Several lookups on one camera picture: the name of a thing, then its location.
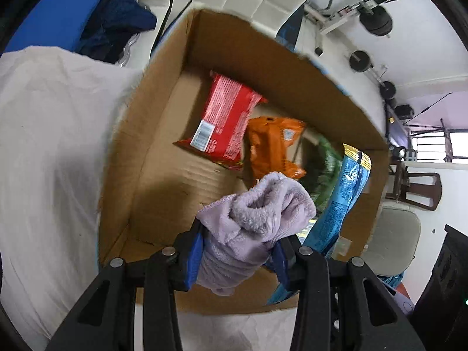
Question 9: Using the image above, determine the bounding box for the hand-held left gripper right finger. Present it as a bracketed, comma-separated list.
[272, 234, 426, 351]

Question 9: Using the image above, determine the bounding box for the long barbell with black plates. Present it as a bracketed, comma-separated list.
[357, 3, 394, 38]

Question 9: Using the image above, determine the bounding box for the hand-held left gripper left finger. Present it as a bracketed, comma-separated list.
[46, 223, 205, 351]

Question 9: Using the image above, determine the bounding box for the brown wooden chair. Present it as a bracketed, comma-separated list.
[384, 161, 443, 213]

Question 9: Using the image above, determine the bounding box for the black case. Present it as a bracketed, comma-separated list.
[411, 224, 468, 351]

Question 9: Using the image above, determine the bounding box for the black weight bench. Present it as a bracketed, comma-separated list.
[276, 5, 306, 54]

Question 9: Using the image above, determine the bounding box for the clear plastic container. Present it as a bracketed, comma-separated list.
[116, 32, 147, 68]

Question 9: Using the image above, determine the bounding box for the grey shell chair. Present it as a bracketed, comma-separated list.
[363, 207, 422, 279]

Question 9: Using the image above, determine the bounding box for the purple fluffy cloth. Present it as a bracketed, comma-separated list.
[195, 171, 317, 297]

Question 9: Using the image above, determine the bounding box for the blue foam mat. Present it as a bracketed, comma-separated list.
[2, 0, 107, 56]

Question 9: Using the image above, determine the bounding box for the short barbell with black plates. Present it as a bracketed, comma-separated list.
[348, 49, 398, 100]

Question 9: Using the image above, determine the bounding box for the cardboard box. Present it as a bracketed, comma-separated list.
[97, 7, 390, 316]

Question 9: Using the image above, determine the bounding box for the dark blue cloth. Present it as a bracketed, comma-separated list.
[76, 0, 158, 65]

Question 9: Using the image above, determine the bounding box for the window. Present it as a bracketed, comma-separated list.
[411, 130, 468, 164]

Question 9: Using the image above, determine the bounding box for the blue bag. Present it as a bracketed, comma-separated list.
[379, 272, 405, 290]

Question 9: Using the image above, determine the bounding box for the red snack packet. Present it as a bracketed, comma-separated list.
[173, 73, 270, 172]

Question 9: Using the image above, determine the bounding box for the orange snack packet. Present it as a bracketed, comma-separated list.
[243, 116, 307, 188]

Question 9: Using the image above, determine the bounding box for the long blue snack packet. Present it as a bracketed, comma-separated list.
[267, 142, 373, 305]

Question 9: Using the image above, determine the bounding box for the green snack packet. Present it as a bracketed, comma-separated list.
[306, 137, 343, 213]

